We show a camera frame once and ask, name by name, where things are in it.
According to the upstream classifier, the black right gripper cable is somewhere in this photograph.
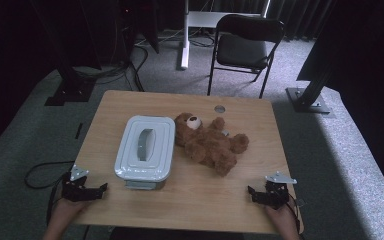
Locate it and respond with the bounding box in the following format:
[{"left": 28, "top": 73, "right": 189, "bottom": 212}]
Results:
[{"left": 285, "top": 192, "right": 306, "bottom": 240}]

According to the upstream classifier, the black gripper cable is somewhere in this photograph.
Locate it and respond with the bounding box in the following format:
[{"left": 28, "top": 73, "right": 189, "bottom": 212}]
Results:
[
  {"left": 285, "top": 192, "right": 306, "bottom": 240},
  {"left": 23, "top": 160, "right": 76, "bottom": 225}
]

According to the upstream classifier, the black folding chair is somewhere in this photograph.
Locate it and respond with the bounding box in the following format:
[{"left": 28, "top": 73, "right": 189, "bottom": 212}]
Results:
[{"left": 207, "top": 13, "right": 286, "bottom": 100}]

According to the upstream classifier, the white storage box lid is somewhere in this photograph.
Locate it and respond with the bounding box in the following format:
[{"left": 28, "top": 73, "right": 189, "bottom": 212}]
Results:
[{"left": 113, "top": 115, "right": 176, "bottom": 183}]

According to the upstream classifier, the white plastic storage box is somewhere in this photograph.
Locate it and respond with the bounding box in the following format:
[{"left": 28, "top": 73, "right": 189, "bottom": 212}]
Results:
[{"left": 124, "top": 179, "right": 168, "bottom": 191}]

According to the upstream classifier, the black metal stand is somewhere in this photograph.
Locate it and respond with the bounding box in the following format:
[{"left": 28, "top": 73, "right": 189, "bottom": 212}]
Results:
[
  {"left": 285, "top": 64, "right": 332, "bottom": 115},
  {"left": 29, "top": 0, "right": 97, "bottom": 107}
]

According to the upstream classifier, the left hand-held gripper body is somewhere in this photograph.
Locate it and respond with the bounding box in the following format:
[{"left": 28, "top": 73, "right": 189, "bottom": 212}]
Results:
[{"left": 61, "top": 164, "right": 94, "bottom": 203}]

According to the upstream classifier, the dark curtain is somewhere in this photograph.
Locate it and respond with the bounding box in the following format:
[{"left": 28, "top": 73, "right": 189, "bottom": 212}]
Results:
[{"left": 266, "top": 0, "right": 336, "bottom": 42}]

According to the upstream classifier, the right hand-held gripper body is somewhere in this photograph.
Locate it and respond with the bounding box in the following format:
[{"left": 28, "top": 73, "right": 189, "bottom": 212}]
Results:
[{"left": 263, "top": 171, "right": 298, "bottom": 210}]

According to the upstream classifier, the bundle of black floor cables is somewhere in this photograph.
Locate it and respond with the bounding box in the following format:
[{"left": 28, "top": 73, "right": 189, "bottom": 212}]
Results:
[{"left": 72, "top": 19, "right": 149, "bottom": 93}]

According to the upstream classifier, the person's dark clothing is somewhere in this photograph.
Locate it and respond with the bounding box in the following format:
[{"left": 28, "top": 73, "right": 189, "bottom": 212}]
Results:
[{"left": 109, "top": 226, "right": 245, "bottom": 240}]

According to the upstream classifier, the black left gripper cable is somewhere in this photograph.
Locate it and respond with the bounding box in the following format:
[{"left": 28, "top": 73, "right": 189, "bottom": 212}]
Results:
[{"left": 23, "top": 160, "right": 76, "bottom": 225}]

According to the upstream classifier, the white desk frame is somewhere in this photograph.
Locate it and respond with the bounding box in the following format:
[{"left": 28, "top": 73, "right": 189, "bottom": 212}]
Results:
[{"left": 179, "top": 0, "right": 272, "bottom": 71}]

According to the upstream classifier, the person's right hand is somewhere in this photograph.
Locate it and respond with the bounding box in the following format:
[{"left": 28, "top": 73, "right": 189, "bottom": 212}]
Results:
[{"left": 264, "top": 203, "right": 299, "bottom": 233}]

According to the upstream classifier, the person's left hand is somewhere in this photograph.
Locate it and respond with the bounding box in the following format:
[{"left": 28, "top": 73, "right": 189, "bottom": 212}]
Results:
[{"left": 53, "top": 197, "right": 91, "bottom": 224}]

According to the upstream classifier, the brown teddy bear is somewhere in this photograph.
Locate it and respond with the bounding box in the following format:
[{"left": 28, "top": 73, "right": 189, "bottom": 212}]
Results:
[{"left": 174, "top": 112, "right": 250, "bottom": 178}]

